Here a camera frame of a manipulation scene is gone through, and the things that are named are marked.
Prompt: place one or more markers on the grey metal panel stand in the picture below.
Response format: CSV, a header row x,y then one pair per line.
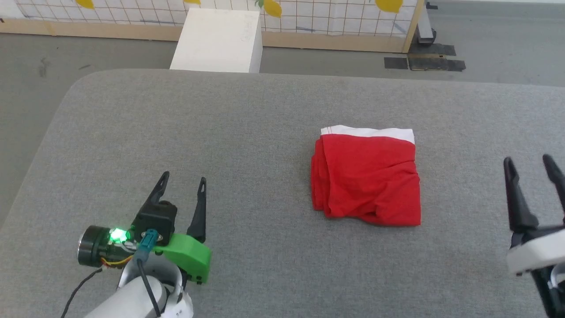
x,y
426,28

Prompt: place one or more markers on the red shorts with white trim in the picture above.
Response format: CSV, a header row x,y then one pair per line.
x,y
366,181

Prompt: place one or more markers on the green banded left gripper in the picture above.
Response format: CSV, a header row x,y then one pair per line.
x,y
190,256

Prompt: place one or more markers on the lemon print grid panel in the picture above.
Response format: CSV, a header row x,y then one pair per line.
x,y
318,17

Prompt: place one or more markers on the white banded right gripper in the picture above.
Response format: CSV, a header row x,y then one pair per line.
x,y
536,251

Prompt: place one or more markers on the grey fabric sofa cushion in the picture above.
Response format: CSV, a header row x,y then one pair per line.
x,y
265,198

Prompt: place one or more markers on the white box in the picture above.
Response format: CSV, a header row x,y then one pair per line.
x,y
216,39

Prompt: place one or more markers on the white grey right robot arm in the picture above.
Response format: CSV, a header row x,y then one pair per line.
x,y
551,291

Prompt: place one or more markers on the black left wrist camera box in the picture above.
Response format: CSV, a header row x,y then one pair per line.
x,y
154,221

